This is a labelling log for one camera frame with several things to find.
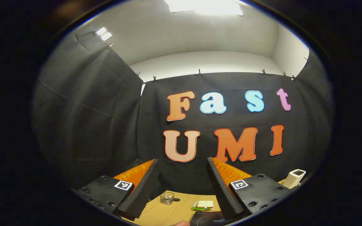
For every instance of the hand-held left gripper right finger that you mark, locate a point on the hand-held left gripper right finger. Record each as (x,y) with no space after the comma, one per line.
(223,194)

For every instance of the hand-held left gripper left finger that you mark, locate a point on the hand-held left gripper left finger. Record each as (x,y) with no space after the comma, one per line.
(143,191)

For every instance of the black induction cooktop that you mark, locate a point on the black induction cooktop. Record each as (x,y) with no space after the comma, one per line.
(206,219)

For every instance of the sandwich with lettuce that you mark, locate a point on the sandwich with lettuce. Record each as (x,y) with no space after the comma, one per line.
(205,204)

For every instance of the black backdrop cloth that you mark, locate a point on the black backdrop cloth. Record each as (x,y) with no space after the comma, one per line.
(121,125)

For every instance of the white toaster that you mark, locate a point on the white toaster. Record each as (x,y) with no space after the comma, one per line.
(292,180)

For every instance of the row of small black clips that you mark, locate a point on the row of small black clips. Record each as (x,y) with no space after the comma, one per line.
(199,73)

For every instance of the small ceiling light panel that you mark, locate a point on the small ceiling light panel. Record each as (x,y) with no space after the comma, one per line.
(104,33)

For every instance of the large ceiling light panel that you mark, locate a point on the large ceiling light panel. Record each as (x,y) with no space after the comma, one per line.
(203,6)

